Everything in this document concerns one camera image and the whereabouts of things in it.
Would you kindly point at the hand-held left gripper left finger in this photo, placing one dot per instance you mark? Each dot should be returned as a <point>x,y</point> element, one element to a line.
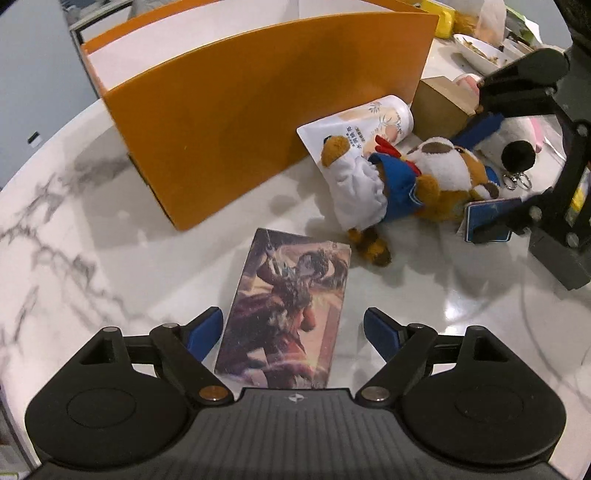
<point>207,333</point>

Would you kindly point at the white bowl of snack sticks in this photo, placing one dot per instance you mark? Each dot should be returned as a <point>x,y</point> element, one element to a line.
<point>480,50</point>

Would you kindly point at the brown white plush dog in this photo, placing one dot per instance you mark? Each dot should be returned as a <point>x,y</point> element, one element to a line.
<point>438,161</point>

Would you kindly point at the illustrated card box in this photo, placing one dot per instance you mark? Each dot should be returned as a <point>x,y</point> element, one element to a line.
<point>286,304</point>

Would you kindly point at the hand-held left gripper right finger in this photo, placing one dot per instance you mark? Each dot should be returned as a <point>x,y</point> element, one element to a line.
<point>381,333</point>

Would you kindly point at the small brown cardboard box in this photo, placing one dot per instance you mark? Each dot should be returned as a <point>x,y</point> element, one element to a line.
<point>438,104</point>

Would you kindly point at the pink striped white plush toy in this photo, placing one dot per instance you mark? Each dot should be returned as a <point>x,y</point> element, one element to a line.
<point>496,136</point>

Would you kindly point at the orange cardboard box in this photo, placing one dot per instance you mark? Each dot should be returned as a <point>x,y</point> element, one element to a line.
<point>240,120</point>

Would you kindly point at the yellow mug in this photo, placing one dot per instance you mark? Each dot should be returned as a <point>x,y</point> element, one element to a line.
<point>444,21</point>

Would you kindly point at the plastic bag of snacks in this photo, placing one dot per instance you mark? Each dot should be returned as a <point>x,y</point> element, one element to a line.
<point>490,18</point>

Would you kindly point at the white lotion tube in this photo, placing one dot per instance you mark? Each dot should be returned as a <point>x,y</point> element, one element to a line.
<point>369,122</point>

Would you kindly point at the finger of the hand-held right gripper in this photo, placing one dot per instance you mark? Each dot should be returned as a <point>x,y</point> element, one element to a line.
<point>480,128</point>
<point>487,222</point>

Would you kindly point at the green snack packet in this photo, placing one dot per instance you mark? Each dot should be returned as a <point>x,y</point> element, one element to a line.
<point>524,25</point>

